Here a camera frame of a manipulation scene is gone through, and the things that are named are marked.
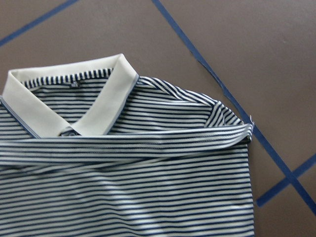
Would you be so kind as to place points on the navy white striped polo shirt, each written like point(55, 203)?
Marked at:
point(92, 149)

